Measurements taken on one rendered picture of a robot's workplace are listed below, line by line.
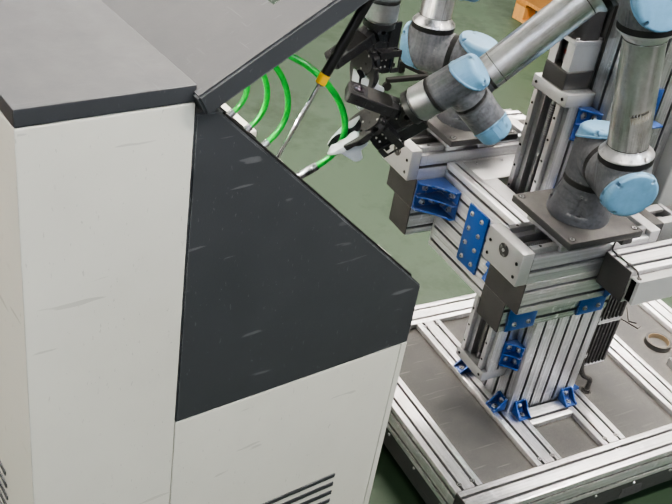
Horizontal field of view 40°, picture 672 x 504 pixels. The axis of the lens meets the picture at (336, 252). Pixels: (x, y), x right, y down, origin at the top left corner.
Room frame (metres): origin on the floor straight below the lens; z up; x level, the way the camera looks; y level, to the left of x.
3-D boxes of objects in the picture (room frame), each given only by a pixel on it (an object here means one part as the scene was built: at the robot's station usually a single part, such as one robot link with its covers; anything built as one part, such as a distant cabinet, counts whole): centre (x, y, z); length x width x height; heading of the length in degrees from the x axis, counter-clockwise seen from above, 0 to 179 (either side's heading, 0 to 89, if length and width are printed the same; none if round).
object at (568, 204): (1.95, -0.55, 1.09); 0.15 x 0.15 x 0.10
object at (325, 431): (1.75, 0.25, 0.39); 0.70 x 0.58 x 0.79; 40
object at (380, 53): (1.97, -0.01, 1.35); 0.09 x 0.08 x 0.12; 130
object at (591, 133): (1.94, -0.55, 1.20); 0.13 x 0.12 x 0.14; 14
